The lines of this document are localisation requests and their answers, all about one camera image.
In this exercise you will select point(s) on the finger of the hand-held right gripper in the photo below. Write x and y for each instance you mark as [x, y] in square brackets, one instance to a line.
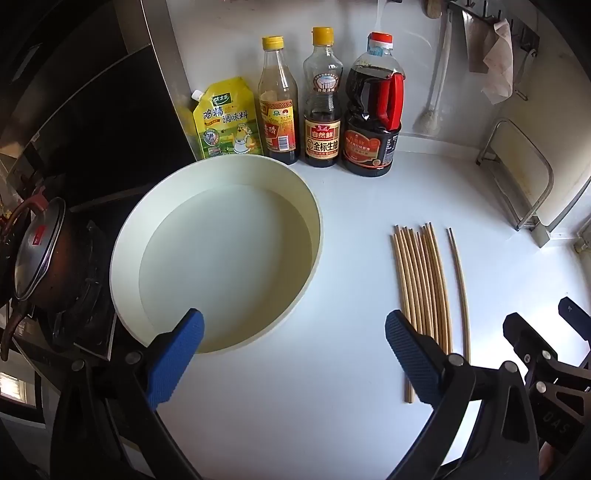
[575, 316]
[526, 339]

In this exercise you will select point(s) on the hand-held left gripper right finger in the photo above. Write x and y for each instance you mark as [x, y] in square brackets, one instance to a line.
[411, 355]

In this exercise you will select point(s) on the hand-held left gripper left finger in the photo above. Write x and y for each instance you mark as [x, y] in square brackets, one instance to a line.
[178, 355]

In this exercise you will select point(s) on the slender wooden chopstick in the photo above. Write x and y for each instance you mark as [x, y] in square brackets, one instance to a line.
[461, 295]
[456, 272]

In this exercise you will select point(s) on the bunch of wooden chopsticks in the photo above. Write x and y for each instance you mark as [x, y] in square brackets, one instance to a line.
[418, 277]

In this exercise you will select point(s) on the white round tray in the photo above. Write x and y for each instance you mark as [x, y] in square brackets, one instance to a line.
[221, 240]

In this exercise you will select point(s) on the person's right hand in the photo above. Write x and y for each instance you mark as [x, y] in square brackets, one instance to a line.
[547, 459]

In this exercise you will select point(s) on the dark pot with lid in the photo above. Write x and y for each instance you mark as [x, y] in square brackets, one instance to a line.
[44, 258]

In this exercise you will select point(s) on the white dish brush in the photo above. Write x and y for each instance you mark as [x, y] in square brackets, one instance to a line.
[425, 123]

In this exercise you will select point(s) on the yellow seasoning pouch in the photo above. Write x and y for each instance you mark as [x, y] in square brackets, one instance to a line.
[226, 124]

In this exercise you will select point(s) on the yellow cap soy sauce bottle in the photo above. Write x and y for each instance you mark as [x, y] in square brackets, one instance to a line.
[322, 134]

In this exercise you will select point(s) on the yellow cap vinegar bottle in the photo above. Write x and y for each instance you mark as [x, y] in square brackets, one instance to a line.
[278, 120]

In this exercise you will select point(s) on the beige hanging cloth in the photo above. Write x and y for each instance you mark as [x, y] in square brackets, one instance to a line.
[496, 64]

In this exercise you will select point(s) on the black range hood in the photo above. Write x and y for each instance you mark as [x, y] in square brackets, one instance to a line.
[92, 92]

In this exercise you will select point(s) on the wooden utensil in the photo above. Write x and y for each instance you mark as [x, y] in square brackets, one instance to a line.
[432, 7]

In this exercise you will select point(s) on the dark wall hook rail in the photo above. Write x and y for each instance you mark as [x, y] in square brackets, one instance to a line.
[526, 39]

